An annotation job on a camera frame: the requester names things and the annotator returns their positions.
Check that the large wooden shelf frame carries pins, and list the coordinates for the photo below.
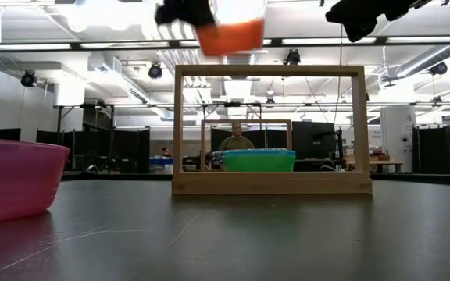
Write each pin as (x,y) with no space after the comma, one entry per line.
(268,70)

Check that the black overhead frame beam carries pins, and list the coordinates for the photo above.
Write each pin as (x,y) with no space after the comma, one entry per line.
(92,43)

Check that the black partition panels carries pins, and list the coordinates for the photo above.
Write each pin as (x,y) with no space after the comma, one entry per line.
(443,148)
(104,148)

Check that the teal plastic bowl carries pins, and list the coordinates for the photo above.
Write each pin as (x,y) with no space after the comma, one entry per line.
(259,153)

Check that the wooden table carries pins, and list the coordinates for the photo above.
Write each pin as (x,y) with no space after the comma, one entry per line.
(381,162)

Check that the small wooden shelf frame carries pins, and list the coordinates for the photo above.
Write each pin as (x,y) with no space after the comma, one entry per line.
(248,122)

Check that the green plastic bowl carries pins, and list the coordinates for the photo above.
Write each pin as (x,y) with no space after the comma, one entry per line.
(259,164)

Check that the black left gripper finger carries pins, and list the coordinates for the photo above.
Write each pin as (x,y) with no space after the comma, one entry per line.
(206,24)

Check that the pink plastic bowl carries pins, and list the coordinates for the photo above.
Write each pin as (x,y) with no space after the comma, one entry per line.
(14,179)

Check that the black computer monitor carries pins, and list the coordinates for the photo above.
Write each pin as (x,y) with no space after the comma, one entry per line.
(315,138)

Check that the orange plastic bowl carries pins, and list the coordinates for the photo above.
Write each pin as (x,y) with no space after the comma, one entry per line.
(231,37)

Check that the person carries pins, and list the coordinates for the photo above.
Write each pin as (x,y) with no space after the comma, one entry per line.
(236,141)
(165,151)

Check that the white pillar with camera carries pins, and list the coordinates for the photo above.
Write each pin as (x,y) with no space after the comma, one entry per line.
(397,129)

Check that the black ceiling camera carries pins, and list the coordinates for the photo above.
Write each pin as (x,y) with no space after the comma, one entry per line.
(154,71)
(293,57)
(28,78)
(438,68)

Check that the blue box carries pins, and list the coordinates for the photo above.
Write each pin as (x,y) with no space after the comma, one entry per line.
(160,164)

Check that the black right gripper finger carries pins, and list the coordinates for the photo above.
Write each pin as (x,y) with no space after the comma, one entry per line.
(359,32)

